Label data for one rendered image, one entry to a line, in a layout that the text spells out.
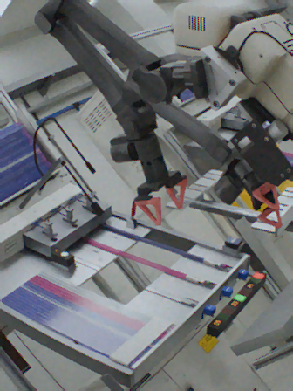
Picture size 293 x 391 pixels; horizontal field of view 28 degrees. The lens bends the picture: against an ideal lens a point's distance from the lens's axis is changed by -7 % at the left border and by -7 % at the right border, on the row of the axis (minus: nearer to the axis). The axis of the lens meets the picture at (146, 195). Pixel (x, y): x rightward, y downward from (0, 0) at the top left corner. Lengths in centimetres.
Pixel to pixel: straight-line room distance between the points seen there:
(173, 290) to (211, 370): 44
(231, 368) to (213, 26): 133
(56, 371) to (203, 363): 171
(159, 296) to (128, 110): 65
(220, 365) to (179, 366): 20
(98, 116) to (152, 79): 185
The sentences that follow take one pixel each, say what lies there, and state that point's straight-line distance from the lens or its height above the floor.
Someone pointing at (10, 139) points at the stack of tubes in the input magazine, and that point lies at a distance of 232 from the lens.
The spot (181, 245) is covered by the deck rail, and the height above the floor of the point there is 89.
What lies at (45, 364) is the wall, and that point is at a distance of 370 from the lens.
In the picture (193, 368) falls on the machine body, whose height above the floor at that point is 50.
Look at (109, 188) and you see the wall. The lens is 458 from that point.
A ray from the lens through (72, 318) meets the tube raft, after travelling 175.
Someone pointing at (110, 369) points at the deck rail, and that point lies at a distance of 159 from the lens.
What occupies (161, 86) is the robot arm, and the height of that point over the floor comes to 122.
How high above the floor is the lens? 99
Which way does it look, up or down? 3 degrees up
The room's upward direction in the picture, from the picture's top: 38 degrees counter-clockwise
